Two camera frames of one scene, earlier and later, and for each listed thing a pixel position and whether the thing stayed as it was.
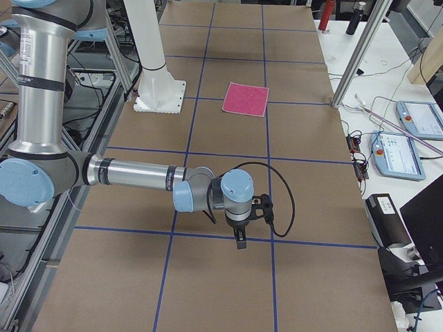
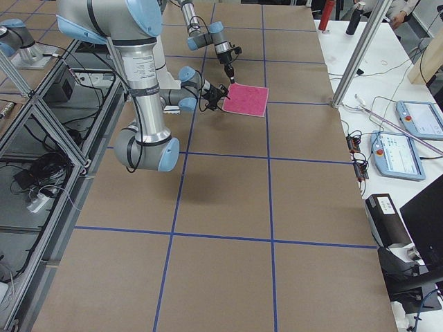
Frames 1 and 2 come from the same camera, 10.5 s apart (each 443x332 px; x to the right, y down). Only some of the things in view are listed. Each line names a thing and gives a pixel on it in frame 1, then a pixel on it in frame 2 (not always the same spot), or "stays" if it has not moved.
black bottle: x=355 y=18 stays
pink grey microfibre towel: x=246 y=99 stays
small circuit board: x=353 y=144 stays
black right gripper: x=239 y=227 -> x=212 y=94
